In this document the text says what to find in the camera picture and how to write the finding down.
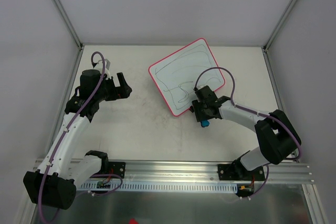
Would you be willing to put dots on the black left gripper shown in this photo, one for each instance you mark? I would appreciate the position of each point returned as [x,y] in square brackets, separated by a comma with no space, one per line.
[115,87]

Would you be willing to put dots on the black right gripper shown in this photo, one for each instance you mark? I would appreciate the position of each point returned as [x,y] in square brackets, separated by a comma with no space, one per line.
[200,102]

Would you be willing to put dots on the blue whiteboard eraser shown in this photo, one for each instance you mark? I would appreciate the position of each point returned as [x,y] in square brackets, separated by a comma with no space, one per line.
[204,123]

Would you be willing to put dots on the pink framed whiteboard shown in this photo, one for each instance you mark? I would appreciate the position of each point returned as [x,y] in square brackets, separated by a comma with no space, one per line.
[177,74]

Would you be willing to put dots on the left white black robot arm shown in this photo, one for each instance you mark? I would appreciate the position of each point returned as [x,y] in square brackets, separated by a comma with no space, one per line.
[54,183]

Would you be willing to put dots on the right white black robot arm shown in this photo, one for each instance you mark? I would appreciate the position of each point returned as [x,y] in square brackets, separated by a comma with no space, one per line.
[277,138]

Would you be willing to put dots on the red object at bottom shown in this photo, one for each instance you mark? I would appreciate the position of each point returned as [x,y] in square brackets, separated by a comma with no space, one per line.
[133,221]

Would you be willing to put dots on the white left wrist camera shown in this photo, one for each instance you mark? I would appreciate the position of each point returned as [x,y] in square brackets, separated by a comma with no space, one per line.
[103,67]

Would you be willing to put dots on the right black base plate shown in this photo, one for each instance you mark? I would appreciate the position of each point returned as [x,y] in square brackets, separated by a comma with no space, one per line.
[232,172]

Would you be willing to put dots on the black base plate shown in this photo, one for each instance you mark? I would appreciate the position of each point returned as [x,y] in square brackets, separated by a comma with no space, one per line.
[117,168]
[232,172]

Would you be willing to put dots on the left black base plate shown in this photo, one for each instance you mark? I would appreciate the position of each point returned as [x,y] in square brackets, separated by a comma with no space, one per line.
[117,168]

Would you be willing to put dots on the slotted white cable duct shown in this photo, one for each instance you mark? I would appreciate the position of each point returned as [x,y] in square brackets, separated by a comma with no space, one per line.
[222,188]

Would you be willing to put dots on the aluminium frame post left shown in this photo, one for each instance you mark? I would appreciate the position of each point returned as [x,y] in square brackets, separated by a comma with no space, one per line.
[62,12]

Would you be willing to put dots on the aluminium frame post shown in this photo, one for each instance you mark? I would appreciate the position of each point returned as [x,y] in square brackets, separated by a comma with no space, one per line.
[62,12]
[280,23]

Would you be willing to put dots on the aluminium frame post right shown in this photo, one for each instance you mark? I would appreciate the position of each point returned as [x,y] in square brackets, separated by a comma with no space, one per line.
[280,23]

